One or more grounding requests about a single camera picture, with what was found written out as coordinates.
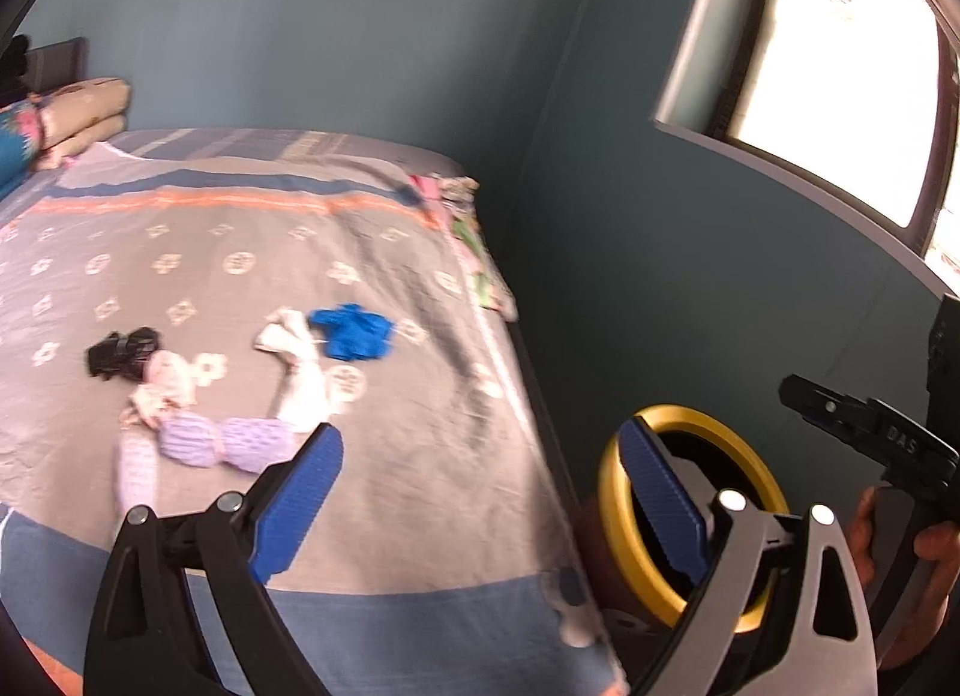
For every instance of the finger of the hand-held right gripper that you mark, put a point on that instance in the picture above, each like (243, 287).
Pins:
(946, 351)
(892, 441)

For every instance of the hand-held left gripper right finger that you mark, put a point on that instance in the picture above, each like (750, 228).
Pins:
(664, 493)

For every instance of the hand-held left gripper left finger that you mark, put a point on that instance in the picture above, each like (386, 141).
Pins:
(300, 493)

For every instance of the black bin with yellow rim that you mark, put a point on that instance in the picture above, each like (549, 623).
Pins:
(697, 415)

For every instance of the purple sock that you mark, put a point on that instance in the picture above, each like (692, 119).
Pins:
(225, 441)

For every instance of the white sock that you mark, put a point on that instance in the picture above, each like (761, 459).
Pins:
(304, 396)

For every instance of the blue glove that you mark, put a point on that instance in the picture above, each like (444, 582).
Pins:
(352, 332)

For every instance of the black sock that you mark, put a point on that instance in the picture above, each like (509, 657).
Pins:
(120, 355)

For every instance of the person's right hand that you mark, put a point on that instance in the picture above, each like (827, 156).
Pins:
(941, 553)

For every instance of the bed with patterned sheet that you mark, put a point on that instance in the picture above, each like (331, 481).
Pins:
(390, 441)

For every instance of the pink green floral cloth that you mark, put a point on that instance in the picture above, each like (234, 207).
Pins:
(472, 238)

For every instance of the beige folded quilt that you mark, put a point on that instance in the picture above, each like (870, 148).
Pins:
(82, 115)

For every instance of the blue floral folded quilt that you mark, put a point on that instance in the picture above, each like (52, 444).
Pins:
(15, 141)

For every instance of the grey bed headboard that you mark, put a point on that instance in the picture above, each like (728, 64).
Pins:
(60, 62)

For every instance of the black clothing pile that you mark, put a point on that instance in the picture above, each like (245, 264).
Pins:
(11, 70)

